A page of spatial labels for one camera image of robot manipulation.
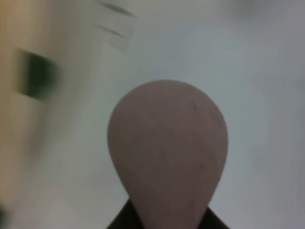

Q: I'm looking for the pink peach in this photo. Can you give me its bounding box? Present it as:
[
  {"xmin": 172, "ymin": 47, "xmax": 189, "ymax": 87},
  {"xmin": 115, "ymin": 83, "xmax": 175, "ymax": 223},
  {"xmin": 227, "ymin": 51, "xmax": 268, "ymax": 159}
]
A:
[{"xmin": 107, "ymin": 80, "xmax": 228, "ymax": 229}]

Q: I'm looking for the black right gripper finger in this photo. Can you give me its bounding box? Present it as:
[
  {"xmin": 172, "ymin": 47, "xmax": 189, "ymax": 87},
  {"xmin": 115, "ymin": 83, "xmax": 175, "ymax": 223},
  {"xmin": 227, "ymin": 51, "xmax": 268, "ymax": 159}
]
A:
[{"xmin": 198, "ymin": 208, "xmax": 229, "ymax": 229}]

